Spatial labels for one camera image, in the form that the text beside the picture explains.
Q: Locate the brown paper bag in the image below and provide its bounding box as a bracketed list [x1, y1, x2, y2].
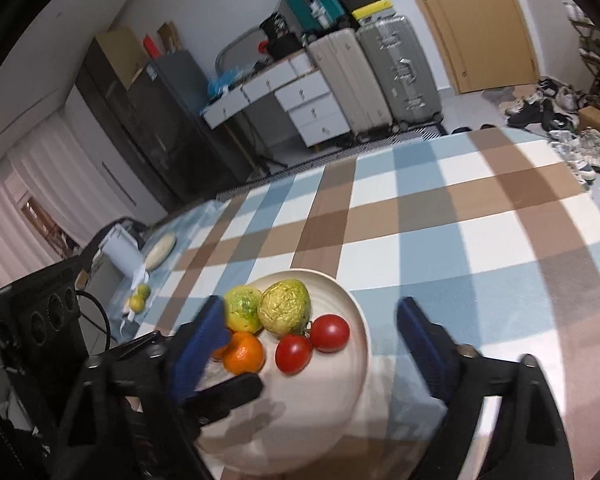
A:
[158, 21, 183, 55]

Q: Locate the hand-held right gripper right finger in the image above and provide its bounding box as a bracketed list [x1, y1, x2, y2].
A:
[396, 296, 576, 480]

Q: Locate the blue plastic bag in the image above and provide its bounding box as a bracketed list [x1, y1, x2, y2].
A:
[207, 67, 246, 98]

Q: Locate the white drawer desk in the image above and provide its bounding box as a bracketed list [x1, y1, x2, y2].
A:
[202, 50, 352, 150]

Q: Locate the pile of shoes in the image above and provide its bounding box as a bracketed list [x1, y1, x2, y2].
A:
[505, 77, 600, 182]

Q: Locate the red tomato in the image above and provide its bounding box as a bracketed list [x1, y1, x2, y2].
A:
[307, 314, 351, 353]
[275, 334, 314, 376]

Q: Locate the green yellow citrus fruit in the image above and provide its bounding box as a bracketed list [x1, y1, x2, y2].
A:
[223, 285, 265, 335]

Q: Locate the white kettle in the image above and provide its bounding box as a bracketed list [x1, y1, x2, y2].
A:
[99, 225, 146, 281]

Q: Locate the small cream plate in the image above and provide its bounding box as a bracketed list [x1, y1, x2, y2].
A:
[144, 234, 177, 271]

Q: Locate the grey door mat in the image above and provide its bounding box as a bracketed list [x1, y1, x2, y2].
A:
[480, 82, 537, 107]

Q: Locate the wooden shoe rack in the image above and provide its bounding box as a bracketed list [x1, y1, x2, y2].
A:
[562, 0, 600, 88]

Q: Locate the silver suitcase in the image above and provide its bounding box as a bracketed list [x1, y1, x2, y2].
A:
[355, 14, 444, 130]

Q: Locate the dark wardrobe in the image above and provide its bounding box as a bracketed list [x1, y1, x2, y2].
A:
[75, 37, 181, 206]

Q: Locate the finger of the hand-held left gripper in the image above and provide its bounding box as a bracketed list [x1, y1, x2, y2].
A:
[180, 372, 266, 427]

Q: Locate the large cream plate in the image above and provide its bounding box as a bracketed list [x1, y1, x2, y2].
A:
[190, 268, 370, 473]

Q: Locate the pale yellow guava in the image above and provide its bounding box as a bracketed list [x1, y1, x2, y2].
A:
[257, 280, 312, 337]

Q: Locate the light blue tablecloth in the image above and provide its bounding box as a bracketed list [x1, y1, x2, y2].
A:
[87, 199, 221, 331]

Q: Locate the small cardboard box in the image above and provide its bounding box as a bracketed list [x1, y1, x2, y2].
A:
[578, 106, 600, 134]

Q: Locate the black chair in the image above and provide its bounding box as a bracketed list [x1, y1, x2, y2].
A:
[77, 216, 146, 261]

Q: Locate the white curtain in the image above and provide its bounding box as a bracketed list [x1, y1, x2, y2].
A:
[0, 130, 112, 286]

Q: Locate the beige suitcase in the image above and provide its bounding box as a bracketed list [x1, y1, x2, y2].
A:
[307, 27, 394, 143]

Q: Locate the row of assorted sneakers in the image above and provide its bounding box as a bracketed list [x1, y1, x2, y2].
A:
[560, 0, 600, 86]

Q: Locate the grey curved frame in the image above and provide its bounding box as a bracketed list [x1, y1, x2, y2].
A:
[215, 27, 267, 77]

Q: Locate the black bag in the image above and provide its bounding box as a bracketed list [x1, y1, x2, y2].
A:
[259, 12, 302, 58]

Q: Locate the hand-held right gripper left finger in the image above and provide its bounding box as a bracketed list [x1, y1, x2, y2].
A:
[55, 296, 232, 480]

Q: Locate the orange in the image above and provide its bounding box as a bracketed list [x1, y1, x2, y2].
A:
[211, 327, 234, 360]
[222, 332, 266, 376]

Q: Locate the tall cardboard box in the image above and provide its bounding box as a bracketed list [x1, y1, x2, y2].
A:
[96, 26, 150, 91]

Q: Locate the wooden door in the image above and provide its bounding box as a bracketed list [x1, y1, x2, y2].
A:
[395, 0, 539, 95]

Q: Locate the dark grey fridge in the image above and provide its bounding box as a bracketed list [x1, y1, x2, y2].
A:
[130, 50, 253, 201]

